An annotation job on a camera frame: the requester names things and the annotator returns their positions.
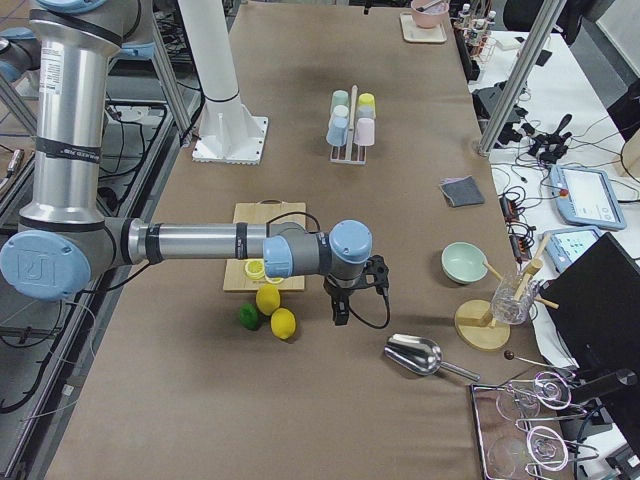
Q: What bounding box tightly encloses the pink plastic cup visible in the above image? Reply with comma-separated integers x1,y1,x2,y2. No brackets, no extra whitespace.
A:
354,117,375,147

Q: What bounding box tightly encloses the metal scoop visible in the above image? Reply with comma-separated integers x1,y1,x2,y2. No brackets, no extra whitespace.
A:
384,333,481,382

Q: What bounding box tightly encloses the aluminium frame post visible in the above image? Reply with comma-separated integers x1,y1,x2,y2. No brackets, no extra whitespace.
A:
477,0,566,157

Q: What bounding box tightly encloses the yellow plastic cup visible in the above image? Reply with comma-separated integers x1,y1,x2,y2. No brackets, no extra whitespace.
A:
357,92,375,109

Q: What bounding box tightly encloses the green lime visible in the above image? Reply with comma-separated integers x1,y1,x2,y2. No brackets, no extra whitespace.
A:
238,303,262,331

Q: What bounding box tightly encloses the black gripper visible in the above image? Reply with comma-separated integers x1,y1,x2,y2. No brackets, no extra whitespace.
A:
323,277,368,326

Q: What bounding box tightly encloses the wire glass rack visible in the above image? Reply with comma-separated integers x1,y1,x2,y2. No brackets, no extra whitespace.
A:
470,370,599,479

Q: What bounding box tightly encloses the lemon slice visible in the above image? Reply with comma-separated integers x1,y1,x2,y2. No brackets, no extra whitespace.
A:
244,259,265,281
264,275,286,285

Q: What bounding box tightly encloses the white wire cup rack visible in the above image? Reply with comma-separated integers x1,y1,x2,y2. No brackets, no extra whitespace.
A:
328,85,366,166

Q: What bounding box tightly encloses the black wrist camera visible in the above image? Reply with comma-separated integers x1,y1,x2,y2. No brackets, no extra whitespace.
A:
363,255,389,295

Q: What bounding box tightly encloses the pink bowl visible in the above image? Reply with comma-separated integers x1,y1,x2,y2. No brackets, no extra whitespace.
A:
410,1,449,29

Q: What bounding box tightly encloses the white plastic cup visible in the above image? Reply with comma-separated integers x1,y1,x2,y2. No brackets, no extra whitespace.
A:
332,105,349,118

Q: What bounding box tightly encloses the beige plastic tray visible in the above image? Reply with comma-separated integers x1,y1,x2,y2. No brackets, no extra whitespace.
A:
399,12,447,44

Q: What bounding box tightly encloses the whole yellow lemon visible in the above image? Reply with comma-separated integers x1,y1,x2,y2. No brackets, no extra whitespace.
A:
271,307,297,340
255,284,281,317

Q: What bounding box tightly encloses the bamboo cutting board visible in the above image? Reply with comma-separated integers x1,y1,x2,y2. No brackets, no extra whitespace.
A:
223,201,306,292

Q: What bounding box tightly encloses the blue teach pendant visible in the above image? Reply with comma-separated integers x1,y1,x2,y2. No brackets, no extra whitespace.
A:
549,165,627,231
544,226,603,273

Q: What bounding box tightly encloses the grey folded cloth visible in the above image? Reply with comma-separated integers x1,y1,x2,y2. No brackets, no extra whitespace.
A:
439,176,485,208

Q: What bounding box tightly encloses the wooden mug tree stand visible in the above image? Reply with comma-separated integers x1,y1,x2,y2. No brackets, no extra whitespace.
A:
454,236,559,351

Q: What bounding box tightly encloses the clear glass mug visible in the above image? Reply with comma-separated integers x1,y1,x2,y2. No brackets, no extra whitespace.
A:
490,273,539,325

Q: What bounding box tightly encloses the black monitor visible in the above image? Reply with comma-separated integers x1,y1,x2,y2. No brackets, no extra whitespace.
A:
542,233,639,373

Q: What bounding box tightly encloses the green plastic cup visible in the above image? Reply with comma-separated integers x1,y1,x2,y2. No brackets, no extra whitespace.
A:
330,89,349,112

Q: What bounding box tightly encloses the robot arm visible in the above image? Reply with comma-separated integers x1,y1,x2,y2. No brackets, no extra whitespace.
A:
1,1,373,325

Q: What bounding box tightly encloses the light blue plastic cup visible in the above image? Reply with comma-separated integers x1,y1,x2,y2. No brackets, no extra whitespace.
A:
326,117,349,147

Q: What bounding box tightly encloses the mint green bowl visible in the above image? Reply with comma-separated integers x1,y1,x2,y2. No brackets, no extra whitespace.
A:
441,242,488,285

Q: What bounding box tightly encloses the grey plastic cup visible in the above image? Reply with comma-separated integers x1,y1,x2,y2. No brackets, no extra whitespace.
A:
356,104,376,120

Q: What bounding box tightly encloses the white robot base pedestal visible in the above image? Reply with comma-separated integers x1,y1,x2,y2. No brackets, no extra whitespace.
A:
178,1,268,165

